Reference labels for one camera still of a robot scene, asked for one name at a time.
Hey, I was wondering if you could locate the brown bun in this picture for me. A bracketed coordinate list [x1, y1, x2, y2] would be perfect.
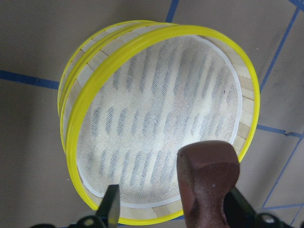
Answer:
[177, 141, 240, 228]

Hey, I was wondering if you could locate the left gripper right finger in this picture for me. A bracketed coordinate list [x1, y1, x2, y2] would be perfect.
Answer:
[224, 187, 256, 228]

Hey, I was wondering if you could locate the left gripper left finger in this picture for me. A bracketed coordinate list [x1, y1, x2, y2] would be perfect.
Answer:
[96, 184, 120, 228]

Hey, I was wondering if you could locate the yellow steamer layer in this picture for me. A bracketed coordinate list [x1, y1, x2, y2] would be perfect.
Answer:
[64, 23, 260, 225]
[57, 20, 173, 149]

